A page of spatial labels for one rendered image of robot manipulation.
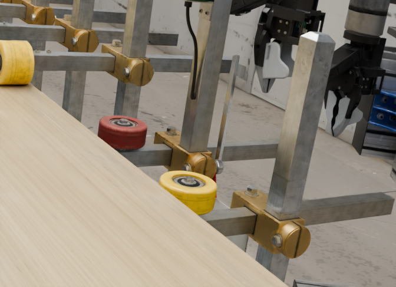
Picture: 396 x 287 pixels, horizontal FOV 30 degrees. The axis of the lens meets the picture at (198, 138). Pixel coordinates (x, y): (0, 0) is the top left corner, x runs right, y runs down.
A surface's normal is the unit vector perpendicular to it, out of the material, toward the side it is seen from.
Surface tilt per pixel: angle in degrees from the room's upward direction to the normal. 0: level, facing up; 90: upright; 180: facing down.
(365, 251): 0
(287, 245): 90
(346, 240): 0
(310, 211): 90
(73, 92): 90
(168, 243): 0
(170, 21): 90
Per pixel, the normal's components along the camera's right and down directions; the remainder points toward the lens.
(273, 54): -0.61, 0.20
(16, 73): 0.49, 0.51
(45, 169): 0.15, -0.94
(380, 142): 0.04, 0.31
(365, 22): -0.22, 0.26
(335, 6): -0.84, 0.04
